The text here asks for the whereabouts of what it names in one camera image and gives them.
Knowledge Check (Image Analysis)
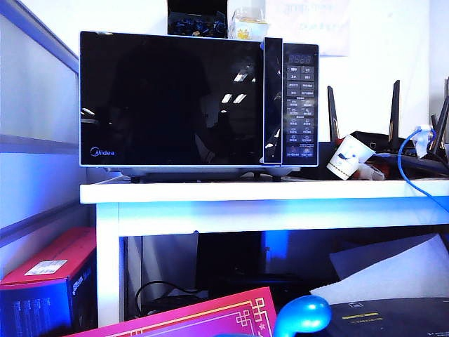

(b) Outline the black glass microwave door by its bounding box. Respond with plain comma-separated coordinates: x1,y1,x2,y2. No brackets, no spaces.
79,30,284,166

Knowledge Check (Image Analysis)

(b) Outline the white labelled container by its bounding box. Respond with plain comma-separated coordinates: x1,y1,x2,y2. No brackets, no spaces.
227,6,269,40

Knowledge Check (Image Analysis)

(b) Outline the black Midea microwave oven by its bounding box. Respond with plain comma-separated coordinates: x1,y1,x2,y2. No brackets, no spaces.
101,33,321,183

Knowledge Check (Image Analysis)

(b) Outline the magenta box gold pattern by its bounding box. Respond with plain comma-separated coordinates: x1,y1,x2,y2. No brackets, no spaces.
66,286,278,337

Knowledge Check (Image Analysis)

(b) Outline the black box of blue flowers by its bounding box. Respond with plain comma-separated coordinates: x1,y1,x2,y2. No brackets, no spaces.
167,0,227,36

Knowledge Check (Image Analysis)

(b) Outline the black box yellow label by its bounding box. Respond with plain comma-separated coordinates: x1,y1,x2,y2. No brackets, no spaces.
324,296,449,337

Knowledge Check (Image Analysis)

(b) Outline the white table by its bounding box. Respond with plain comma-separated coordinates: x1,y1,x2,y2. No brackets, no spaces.
79,177,449,327

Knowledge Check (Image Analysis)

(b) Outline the white paper cup blue print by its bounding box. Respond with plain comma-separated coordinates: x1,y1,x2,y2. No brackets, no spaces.
326,133,375,181

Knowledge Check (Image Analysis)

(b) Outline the red white small pack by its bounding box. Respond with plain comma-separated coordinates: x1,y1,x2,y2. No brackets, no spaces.
356,161,390,180

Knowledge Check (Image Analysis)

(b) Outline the black router with antennas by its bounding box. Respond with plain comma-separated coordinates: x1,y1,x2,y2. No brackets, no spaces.
326,77,449,180

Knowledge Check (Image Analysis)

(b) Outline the glossy blue rounded knob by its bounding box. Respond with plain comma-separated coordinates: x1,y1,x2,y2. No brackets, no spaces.
273,294,333,337

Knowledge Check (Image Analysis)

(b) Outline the white foam sheet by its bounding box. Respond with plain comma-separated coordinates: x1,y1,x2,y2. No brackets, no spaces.
310,233,449,305

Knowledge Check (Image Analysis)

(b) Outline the office partition panel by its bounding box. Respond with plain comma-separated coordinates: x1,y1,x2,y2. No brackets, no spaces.
0,0,81,246

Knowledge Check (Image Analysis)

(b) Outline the red and blue carton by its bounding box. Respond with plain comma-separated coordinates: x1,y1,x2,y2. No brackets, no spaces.
0,226,98,337

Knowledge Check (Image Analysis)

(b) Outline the thin black cable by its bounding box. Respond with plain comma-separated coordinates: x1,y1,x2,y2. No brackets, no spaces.
135,279,208,317

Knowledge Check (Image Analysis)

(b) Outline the blue network cable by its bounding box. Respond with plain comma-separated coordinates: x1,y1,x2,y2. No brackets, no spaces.
397,128,449,213

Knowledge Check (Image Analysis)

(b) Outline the white cable tag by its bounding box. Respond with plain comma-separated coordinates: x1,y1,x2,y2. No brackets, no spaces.
413,124,436,157

